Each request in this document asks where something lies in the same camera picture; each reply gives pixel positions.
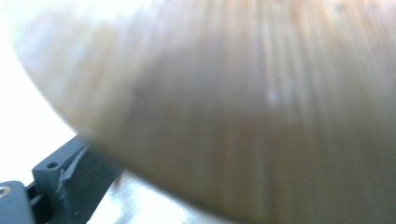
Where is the glass jar of pale nuts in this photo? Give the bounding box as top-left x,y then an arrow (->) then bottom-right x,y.
12,0 -> 396,224

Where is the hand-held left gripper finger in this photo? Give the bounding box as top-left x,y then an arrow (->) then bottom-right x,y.
26,133 -> 124,224

